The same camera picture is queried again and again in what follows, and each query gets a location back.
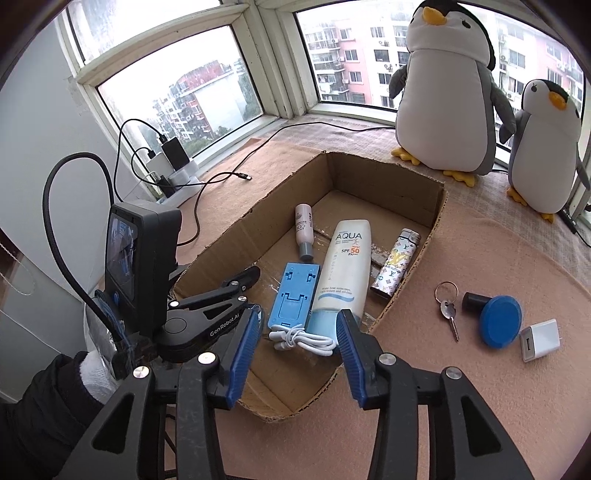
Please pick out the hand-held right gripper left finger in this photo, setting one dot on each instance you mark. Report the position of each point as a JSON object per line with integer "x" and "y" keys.
{"x": 242, "y": 355}

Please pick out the white power bank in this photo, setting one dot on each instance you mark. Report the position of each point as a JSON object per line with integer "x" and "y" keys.
{"x": 159, "y": 165}

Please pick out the patterned lighter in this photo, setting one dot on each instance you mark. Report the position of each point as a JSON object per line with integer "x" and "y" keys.
{"x": 392, "y": 267}

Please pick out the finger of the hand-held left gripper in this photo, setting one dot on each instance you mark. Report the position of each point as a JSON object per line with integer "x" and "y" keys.
{"x": 221, "y": 288}

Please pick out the large penguin plush toy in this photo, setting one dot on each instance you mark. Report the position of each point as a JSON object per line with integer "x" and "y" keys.
{"x": 443, "y": 101}

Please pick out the white power strip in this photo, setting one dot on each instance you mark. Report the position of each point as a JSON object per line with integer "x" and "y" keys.
{"x": 182, "y": 184}

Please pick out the cardboard box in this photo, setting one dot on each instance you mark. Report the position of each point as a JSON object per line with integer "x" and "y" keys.
{"x": 351, "y": 207}

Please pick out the black plug adapter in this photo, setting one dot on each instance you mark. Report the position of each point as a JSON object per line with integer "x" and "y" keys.
{"x": 168, "y": 187}

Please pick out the person's left hand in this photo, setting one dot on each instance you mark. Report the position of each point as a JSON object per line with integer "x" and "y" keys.
{"x": 98, "y": 381}

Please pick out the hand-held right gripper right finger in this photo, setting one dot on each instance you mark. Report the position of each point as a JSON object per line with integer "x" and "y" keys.
{"x": 351, "y": 355}

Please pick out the small penguin plush toy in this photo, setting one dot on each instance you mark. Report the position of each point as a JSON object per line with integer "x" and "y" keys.
{"x": 545, "y": 152}

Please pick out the white USB wall charger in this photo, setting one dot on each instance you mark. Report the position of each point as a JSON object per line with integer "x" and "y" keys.
{"x": 540, "y": 341}

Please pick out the blue folding phone stand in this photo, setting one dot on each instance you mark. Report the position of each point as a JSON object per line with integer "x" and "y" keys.
{"x": 291, "y": 309}

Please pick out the black power bank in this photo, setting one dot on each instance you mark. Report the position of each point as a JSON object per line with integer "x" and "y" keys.
{"x": 175, "y": 154}

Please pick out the black tripod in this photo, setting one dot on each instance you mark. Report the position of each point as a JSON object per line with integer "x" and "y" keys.
{"x": 571, "y": 220}

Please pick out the small pink bottle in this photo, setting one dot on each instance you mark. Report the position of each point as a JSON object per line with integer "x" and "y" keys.
{"x": 304, "y": 226}

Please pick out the white blue-capped sunscreen tube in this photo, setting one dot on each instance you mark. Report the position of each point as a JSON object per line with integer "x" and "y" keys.
{"x": 344, "y": 267}

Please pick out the person's left forearm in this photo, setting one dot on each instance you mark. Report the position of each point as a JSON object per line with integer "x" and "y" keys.
{"x": 37, "y": 424}

